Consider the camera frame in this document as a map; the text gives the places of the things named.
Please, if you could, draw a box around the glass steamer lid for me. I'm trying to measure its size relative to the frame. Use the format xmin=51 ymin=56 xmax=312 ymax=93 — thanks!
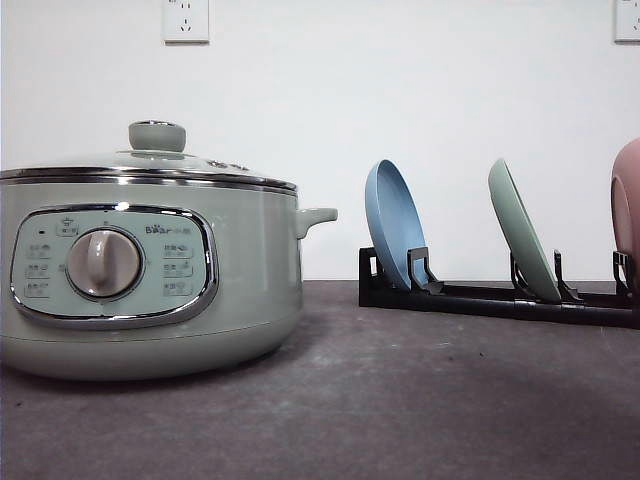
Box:
xmin=0 ymin=120 xmax=298 ymax=192

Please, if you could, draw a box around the green plate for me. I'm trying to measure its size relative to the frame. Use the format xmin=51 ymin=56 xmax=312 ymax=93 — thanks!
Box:
xmin=488 ymin=158 xmax=561 ymax=303

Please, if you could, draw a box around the black plate rack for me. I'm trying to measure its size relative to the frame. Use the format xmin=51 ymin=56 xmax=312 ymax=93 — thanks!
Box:
xmin=359 ymin=247 xmax=640 ymax=327

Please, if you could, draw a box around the blue plate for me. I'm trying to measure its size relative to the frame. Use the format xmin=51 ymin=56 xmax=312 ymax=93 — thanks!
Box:
xmin=365 ymin=159 xmax=426 ymax=290

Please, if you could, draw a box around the green electric steamer pot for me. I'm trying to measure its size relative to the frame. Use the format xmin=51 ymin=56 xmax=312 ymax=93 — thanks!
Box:
xmin=0 ymin=179 xmax=338 ymax=382

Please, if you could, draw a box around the pink plate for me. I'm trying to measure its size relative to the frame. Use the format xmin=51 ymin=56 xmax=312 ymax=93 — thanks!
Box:
xmin=610 ymin=138 xmax=640 ymax=286

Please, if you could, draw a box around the white wall socket left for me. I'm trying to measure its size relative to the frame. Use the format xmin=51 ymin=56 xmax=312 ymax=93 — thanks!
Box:
xmin=162 ymin=0 xmax=211 ymax=47

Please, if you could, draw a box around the white wall socket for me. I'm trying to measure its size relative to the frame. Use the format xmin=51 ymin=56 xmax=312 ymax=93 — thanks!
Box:
xmin=610 ymin=0 xmax=640 ymax=47
xmin=162 ymin=0 xmax=211 ymax=47

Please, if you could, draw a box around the white wall socket right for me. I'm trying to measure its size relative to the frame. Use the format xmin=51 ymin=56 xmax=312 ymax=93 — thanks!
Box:
xmin=610 ymin=0 xmax=640 ymax=47

